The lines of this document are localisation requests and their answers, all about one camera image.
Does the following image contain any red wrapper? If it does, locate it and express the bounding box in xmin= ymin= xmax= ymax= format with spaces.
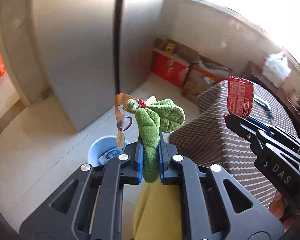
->
xmin=227 ymin=76 xmax=254 ymax=119

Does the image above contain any green plush leaf toy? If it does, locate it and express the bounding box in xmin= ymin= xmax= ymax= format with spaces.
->
xmin=126 ymin=99 xmax=185 ymax=183

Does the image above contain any light blue trash bin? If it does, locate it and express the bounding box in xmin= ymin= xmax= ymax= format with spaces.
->
xmin=88 ymin=135 xmax=129 ymax=167

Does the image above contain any person's right hand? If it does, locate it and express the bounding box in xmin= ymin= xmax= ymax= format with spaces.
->
xmin=268 ymin=191 xmax=285 ymax=219

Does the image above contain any teal long snack wrapper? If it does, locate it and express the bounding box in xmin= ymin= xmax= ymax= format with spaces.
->
xmin=254 ymin=95 xmax=274 ymax=125

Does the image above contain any dark wooden side cabinet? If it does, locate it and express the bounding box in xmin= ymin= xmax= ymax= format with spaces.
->
xmin=243 ymin=61 xmax=300 ymax=138

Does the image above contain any yellow cloth on chair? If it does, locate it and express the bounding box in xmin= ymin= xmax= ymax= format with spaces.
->
xmin=133 ymin=180 xmax=182 ymax=239

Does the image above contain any white plastic shopping bag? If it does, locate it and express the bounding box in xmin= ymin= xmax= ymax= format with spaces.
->
xmin=262 ymin=51 xmax=291 ymax=88

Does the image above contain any brown open cardboard box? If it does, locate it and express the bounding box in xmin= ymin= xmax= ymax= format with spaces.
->
xmin=181 ymin=55 xmax=232 ymax=103

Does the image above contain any red gift cardboard box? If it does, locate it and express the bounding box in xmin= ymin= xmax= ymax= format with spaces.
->
xmin=151 ymin=48 xmax=190 ymax=88

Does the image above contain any small yellow box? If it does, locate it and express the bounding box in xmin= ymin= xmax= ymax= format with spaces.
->
xmin=164 ymin=43 xmax=175 ymax=54

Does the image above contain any silver double-door refrigerator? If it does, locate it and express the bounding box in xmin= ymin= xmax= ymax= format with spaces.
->
xmin=0 ymin=0 xmax=171 ymax=133

